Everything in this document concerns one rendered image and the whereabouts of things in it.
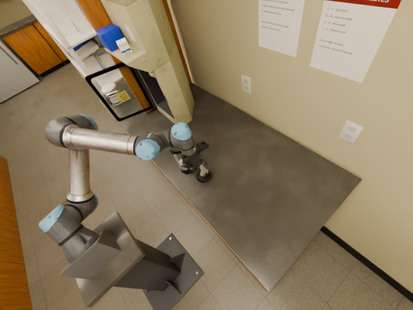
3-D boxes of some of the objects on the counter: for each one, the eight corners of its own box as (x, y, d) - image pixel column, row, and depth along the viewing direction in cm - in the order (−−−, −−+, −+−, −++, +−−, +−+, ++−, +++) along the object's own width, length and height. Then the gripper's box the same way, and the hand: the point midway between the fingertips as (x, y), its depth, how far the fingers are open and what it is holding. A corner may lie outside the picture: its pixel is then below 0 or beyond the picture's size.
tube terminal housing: (181, 93, 171) (139, -22, 110) (206, 109, 153) (171, -17, 92) (158, 110, 165) (99, -2, 103) (180, 128, 147) (125, 7, 85)
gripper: (171, 152, 96) (184, 174, 112) (195, 163, 89) (205, 185, 106) (182, 139, 99) (193, 162, 116) (206, 149, 92) (214, 172, 109)
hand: (201, 168), depth 111 cm, fingers open, 8 cm apart
